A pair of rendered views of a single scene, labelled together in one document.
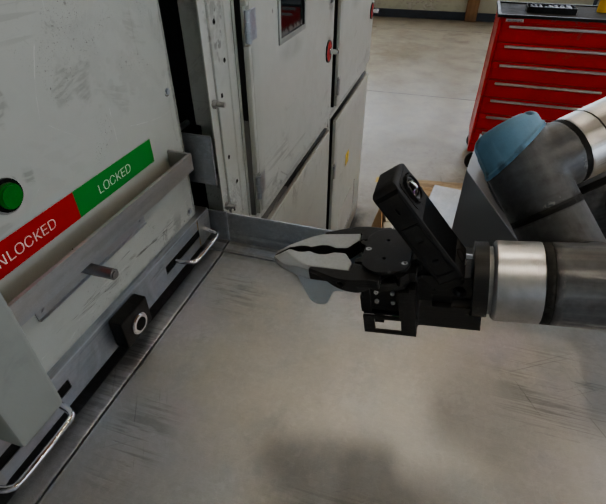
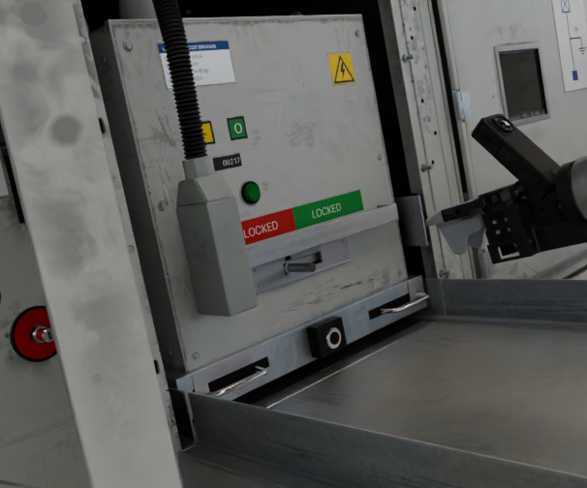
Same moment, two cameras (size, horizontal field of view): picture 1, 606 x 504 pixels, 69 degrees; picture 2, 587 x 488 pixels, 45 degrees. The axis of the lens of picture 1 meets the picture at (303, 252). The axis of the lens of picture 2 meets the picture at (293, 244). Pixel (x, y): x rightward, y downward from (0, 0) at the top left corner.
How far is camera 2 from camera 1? 0.60 m
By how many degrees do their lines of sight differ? 41
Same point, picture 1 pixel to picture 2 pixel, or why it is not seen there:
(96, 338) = (294, 336)
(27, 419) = (235, 294)
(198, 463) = (355, 417)
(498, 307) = (575, 197)
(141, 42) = (357, 116)
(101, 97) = (322, 147)
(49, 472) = not seen: hidden behind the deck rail
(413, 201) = (500, 130)
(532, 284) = not seen: outside the picture
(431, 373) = not seen: outside the picture
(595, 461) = not seen: outside the picture
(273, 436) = (429, 408)
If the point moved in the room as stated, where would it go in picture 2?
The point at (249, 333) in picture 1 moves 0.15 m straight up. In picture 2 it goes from (437, 361) to (419, 262)
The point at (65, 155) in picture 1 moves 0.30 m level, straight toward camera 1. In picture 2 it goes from (291, 180) to (292, 191)
